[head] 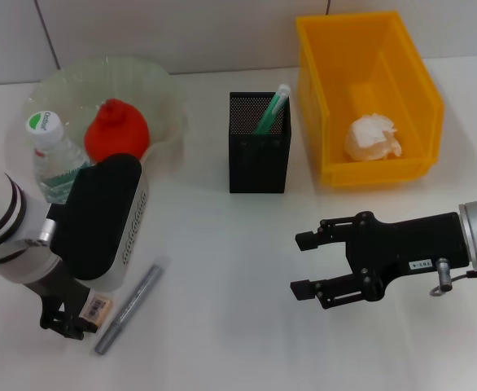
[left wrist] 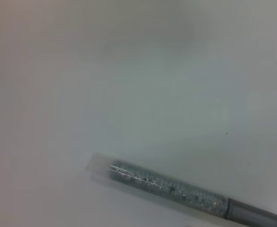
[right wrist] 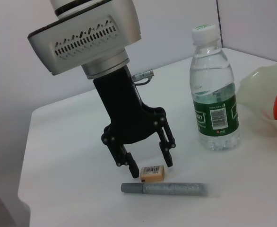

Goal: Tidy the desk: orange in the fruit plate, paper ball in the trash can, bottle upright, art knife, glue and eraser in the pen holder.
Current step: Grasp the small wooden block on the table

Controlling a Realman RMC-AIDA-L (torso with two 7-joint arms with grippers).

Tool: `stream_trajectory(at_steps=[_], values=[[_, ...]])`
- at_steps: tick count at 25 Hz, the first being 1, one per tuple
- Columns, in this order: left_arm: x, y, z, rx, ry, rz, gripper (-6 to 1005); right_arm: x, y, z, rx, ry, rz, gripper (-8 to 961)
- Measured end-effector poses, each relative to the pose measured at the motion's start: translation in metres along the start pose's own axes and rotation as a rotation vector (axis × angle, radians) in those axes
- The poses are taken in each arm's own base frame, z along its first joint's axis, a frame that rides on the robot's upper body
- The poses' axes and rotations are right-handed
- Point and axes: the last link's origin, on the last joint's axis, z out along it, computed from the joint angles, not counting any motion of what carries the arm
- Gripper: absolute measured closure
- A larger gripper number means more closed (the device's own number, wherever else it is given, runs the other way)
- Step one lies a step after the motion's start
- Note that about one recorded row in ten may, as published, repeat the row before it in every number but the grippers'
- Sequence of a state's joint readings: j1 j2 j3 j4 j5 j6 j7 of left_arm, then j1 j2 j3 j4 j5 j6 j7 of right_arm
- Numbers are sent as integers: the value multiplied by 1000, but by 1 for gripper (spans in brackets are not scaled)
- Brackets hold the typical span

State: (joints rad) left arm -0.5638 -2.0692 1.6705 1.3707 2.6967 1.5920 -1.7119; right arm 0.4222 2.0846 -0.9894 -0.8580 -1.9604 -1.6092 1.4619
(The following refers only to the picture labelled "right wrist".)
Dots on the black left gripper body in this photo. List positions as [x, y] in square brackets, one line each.
[126, 113]

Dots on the pale green glass fruit plate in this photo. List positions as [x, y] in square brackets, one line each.
[254, 99]

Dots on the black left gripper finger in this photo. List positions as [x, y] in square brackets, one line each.
[122, 156]
[167, 142]

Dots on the beige eraser with barcode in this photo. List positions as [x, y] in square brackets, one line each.
[152, 173]

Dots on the grey marker pen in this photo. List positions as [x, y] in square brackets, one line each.
[167, 189]

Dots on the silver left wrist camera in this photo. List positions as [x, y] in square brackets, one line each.
[81, 45]

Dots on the clear bottle with green label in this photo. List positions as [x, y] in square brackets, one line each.
[214, 118]

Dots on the left gripper silver plug stub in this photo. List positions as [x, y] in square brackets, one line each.
[143, 76]

